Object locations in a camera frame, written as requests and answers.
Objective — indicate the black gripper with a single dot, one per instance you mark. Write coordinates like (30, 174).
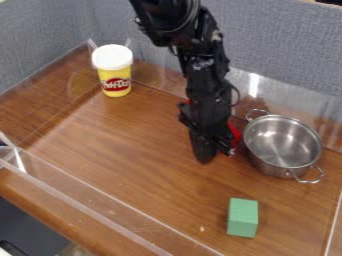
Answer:
(205, 114)

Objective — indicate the red rectangular block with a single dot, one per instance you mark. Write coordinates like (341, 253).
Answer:
(237, 135)

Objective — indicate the small stainless steel pot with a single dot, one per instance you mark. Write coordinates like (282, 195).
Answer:
(283, 146)

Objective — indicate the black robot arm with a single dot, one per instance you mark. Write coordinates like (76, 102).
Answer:
(183, 26)

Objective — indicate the green foam block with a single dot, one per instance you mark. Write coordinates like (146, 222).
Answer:
(243, 217)

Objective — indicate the yellow Play-Doh container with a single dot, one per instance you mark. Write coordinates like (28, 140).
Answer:
(112, 60)

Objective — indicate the clear acrylic table barrier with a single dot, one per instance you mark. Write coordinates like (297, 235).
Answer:
(102, 167)

